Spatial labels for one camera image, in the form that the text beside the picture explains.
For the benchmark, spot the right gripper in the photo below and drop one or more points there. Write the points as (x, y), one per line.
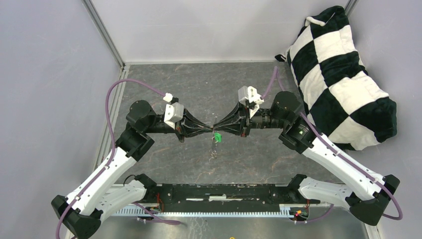
(242, 126)

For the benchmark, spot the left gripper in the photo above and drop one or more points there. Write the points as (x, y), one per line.
(186, 127)

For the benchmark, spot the green tagged key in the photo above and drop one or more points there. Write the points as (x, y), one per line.
(217, 137)

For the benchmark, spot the grey metal key holder plate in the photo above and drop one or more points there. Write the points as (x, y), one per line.
(213, 145)

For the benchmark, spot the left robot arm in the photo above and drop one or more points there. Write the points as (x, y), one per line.
(83, 210)

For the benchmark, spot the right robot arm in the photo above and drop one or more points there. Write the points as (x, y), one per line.
(363, 192)

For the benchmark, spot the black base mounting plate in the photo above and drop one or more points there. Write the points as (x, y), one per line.
(269, 193)

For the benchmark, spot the black white checkered pillow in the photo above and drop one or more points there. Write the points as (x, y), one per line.
(339, 96)

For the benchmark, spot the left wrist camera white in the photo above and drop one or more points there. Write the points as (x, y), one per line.
(173, 111)

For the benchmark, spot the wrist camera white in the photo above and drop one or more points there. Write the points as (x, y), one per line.
(251, 99)
(173, 111)

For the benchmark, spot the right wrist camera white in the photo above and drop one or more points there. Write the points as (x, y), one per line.
(251, 99)

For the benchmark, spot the white slotted cable duct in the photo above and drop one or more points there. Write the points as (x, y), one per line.
(135, 211)

